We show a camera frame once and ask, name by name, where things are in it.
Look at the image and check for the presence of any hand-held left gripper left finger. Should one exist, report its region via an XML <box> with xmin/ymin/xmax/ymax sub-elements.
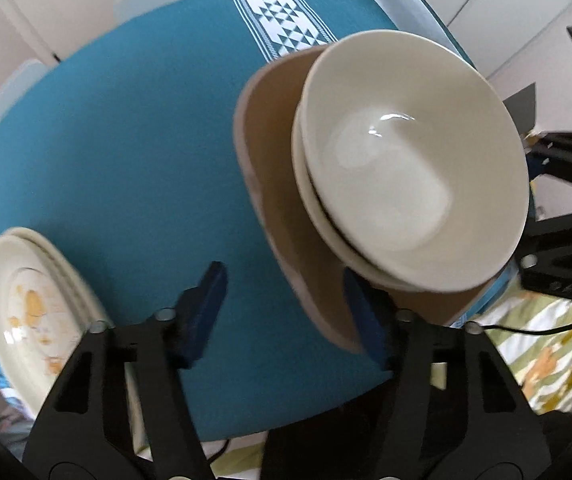
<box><xmin>23</xmin><ymin>261</ymin><xmax>229</xmax><ymax>480</ymax></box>

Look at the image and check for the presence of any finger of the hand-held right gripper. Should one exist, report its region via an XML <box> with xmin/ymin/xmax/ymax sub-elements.
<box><xmin>515</xmin><ymin>204</ymin><xmax>572</xmax><ymax>307</ymax></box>
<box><xmin>530</xmin><ymin>130</ymin><xmax>572</xmax><ymax>198</ymax></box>

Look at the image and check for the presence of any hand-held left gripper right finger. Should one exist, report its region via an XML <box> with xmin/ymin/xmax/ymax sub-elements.
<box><xmin>342</xmin><ymin>266</ymin><xmax>553</xmax><ymax>480</ymax></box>

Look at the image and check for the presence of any cream ceramic bowl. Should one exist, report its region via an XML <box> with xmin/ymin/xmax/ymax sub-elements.
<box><xmin>300</xmin><ymin>30</ymin><xmax>532</xmax><ymax>284</ymax></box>
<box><xmin>291</xmin><ymin>107</ymin><xmax>494</xmax><ymax>294</ymax></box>

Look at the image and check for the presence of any beige square dish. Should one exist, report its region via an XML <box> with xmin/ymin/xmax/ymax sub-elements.
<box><xmin>232</xmin><ymin>44</ymin><xmax>494</xmax><ymax>357</ymax></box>

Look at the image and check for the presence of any yellow patterned white plate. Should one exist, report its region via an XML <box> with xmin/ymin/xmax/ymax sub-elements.
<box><xmin>0</xmin><ymin>234</ymin><xmax>134</xmax><ymax>413</ymax></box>

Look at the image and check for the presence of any dark grey angular object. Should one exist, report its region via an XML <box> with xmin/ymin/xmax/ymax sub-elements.
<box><xmin>502</xmin><ymin>82</ymin><xmax>538</xmax><ymax>136</ymax></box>

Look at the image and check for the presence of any cream deep plate yellow inside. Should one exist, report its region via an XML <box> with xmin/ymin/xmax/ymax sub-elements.
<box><xmin>0</xmin><ymin>227</ymin><xmax>148</xmax><ymax>458</ymax></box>

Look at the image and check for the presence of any teal patterned tablecloth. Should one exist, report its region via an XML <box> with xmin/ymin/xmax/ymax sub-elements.
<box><xmin>0</xmin><ymin>0</ymin><xmax>534</xmax><ymax>442</ymax></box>

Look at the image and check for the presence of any white wardrobe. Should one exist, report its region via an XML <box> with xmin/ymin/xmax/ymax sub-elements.
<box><xmin>381</xmin><ymin>0</ymin><xmax>572</xmax><ymax>83</ymax></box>

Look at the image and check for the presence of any white panelled door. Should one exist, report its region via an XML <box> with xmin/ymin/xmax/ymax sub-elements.
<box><xmin>0</xmin><ymin>0</ymin><xmax>189</xmax><ymax>58</ymax></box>

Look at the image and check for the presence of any black cable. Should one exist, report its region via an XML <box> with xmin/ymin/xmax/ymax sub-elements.
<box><xmin>480</xmin><ymin>316</ymin><xmax>572</xmax><ymax>335</ymax></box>

